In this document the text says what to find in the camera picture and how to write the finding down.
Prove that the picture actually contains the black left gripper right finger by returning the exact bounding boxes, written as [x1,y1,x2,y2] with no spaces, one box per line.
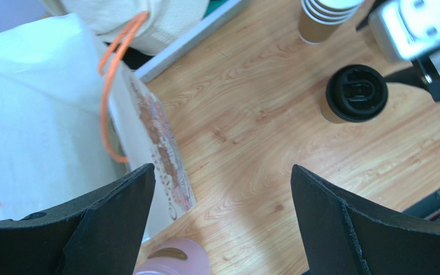
[290,165,440,274]

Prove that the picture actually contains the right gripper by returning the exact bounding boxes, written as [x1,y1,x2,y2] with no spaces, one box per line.
[384,46,440,102]

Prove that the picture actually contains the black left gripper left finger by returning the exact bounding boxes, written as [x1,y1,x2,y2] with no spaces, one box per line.
[0,163,155,274]

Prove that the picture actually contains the white paper bag orange handles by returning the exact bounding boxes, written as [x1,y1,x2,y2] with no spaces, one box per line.
[0,14,196,239]

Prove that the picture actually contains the single brown paper cup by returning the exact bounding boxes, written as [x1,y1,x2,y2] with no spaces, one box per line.
[319,99,347,124]

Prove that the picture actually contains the pink plastic cup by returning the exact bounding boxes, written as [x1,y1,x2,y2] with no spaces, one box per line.
[133,238,211,275]

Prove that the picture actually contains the stack of paper cups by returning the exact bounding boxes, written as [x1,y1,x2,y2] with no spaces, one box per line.
[298,0,364,45]

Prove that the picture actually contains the white plastic basket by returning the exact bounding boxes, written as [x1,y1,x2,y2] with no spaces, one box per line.
[123,0,250,83]

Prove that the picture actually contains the green cloth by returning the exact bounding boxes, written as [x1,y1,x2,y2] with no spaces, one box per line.
[207,0,226,9]

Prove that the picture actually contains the beige bucket hat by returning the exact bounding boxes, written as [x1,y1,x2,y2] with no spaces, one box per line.
[40,0,210,56]

